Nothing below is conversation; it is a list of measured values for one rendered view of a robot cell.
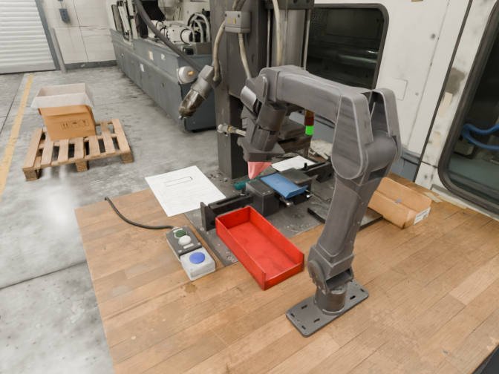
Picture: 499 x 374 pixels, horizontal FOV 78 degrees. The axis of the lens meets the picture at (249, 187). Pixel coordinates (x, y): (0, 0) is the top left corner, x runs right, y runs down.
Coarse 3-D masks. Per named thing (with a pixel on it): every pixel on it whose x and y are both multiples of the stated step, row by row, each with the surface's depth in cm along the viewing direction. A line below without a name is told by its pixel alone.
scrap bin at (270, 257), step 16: (224, 224) 90; (240, 224) 94; (256, 224) 92; (224, 240) 86; (240, 240) 88; (256, 240) 88; (272, 240) 87; (288, 240) 79; (240, 256) 80; (256, 256) 82; (272, 256) 82; (288, 256) 81; (256, 272) 74; (272, 272) 77; (288, 272) 75
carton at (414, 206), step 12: (384, 180) 107; (384, 192) 108; (396, 192) 104; (408, 192) 100; (372, 204) 100; (384, 204) 96; (396, 204) 92; (408, 204) 102; (420, 204) 98; (384, 216) 97; (396, 216) 93; (408, 216) 98; (420, 216) 95
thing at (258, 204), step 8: (304, 184) 102; (256, 200) 98; (264, 200) 95; (272, 200) 96; (296, 200) 103; (304, 200) 105; (256, 208) 99; (264, 208) 96; (272, 208) 98; (264, 216) 98
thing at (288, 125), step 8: (240, 112) 103; (288, 120) 90; (288, 128) 87; (296, 128) 87; (304, 128) 89; (280, 136) 87; (288, 136) 87; (296, 136) 88; (304, 136) 93; (280, 144) 88; (288, 144) 90; (296, 144) 91; (304, 144) 93; (288, 152) 91
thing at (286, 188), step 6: (276, 174) 104; (264, 180) 100; (270, 180) 100; (282, 180) 100; (288, 180) 100; (276, 186) 97; (282, 186) 97; (288, 186) 97; (294, 186) 97; (306, 186) 92; (282, 192) 94; (288, 192) 94; (294, 192) 91; (300, 192) 94
